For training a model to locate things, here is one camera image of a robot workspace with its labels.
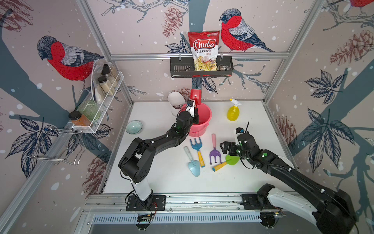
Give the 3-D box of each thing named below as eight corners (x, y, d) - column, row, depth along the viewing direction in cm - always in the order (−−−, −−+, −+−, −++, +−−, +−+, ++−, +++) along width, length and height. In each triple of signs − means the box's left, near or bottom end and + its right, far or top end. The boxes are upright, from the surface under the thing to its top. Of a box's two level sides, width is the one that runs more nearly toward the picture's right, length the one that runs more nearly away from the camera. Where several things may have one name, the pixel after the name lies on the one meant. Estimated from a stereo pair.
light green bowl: (126, 136, 103) (123, 132, 98) (130, 124, 109) (128, 120, 105) (141, 136, 103) (139, 132, 98) (144, 124, 109) (142, 120, 105)
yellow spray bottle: (225, 119, 111) (230, 104, 98) (226, 114, 115) (231, 98, 101) (237, 122, 110) (243, 106, 96) (237, 116, 113) (243, 100, 100)
